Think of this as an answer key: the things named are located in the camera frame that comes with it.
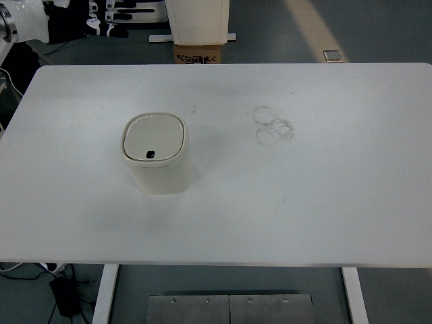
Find white table leg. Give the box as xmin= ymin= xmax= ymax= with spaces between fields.
xmin=92 ymin=264 xmax=121 ymax=324
xmin=342 ymin=267 xmax=371 ymax=324

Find black adapter cable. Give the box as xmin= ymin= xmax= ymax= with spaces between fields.
xmin=0 ymin=263 xmax=99 ymax=324

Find black power adapter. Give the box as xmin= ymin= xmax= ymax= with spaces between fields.
xmin=49 ymin=275 xmax=81 ymax=319

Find white power strip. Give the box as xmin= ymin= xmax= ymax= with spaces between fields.
xmin=39 ymin=262 xmax=68 ymax=273

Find large white plastic bin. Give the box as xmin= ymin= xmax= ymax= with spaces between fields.
xmin=165 ymin=0 xmax=231 ymax=46

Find white appliance with dark slot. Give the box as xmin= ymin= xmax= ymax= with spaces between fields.
xmin=128 ymin=0 xmax=169 ymax=30

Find grey floor socket plate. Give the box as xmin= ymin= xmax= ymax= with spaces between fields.
xmin=322 ymin=50 xmax=344 ymax=63

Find brown cardboard box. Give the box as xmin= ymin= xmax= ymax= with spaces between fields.
xmin=173 ymin=43 xmax=223 ymax=65

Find small cream trash bin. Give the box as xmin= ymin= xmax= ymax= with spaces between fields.
xmin=121 ymin=111 xmax=191 ymax=196

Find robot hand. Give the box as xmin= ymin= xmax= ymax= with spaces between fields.
xmin=13 ymin=0 xmax=130 ymax=45

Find grey metal plate with screws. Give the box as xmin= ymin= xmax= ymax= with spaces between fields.
xmin=148 ymin=294 xmax=315 ymax=324

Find white floor foot bar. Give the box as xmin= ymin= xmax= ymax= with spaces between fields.
xmin=148 ymin=32 xmax=238 ymax=44

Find thin black floor cable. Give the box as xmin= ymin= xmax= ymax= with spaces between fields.
xmin=43 ymin=34 xmax=86 ymax=57

